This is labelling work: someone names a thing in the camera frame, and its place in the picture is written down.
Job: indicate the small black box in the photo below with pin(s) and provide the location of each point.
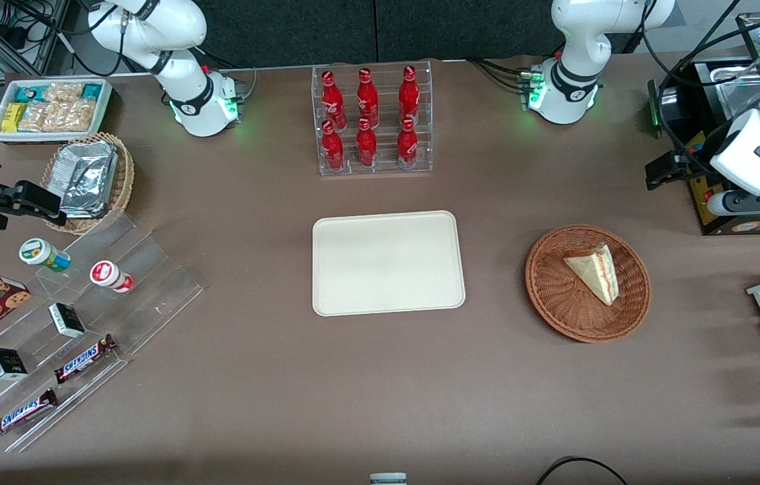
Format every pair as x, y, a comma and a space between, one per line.
67, 320
6, 364

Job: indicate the clear peanut snack bag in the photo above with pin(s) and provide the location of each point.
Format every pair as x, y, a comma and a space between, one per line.
63, 92
77, 116
38, 117

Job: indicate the clear acrylic step shelf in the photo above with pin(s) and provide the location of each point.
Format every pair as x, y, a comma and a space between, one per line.
157, 296
36, 367

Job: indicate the black device with green light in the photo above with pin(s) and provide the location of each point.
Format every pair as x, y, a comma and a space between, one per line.
655, 108

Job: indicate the aluminium frame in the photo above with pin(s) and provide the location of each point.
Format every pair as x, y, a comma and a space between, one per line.
36, 40

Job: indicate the teal snack packet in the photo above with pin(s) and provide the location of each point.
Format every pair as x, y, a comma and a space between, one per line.
32, 92
91, 91

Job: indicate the black box appliance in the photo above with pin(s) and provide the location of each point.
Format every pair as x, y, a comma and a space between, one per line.
723, 94

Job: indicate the Snickers chocolate bar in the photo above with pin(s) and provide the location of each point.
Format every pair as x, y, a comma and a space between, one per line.
83, 359
19, 414

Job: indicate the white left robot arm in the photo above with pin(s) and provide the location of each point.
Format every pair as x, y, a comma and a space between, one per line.
572, 64

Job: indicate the red lid white jar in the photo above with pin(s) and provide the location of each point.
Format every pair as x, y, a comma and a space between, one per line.
109, 275

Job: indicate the triangular wrapped sandwich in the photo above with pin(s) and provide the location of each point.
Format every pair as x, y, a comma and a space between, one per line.
595, 273

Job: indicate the light wicker basket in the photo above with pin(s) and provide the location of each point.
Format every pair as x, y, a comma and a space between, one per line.
122, 182

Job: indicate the red cola bottle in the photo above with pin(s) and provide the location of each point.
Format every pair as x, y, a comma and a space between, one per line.
367, 100
366, 145
333, 148
333, 101
407, 145
409, 98

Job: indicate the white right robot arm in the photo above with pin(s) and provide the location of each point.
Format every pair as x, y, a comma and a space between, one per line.
186, 81

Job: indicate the yellow snack packet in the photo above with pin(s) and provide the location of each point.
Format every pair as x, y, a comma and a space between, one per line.
13, 117

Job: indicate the silver foil packet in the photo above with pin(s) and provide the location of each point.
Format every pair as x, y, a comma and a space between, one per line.
80, 213
87, 175

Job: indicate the green lid white jar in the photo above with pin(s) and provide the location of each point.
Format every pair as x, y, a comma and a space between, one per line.
43, 253

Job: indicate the brown wicker basket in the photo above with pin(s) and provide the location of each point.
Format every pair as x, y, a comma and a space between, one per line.
555, 296

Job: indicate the small grey white object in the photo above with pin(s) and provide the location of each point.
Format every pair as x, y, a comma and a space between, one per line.
388, 479

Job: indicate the cream plastic tray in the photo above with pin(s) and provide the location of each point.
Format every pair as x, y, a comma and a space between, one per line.
387, 263

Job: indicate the clear acrylic bottle rack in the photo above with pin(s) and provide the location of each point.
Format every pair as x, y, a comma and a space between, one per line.
383, 165

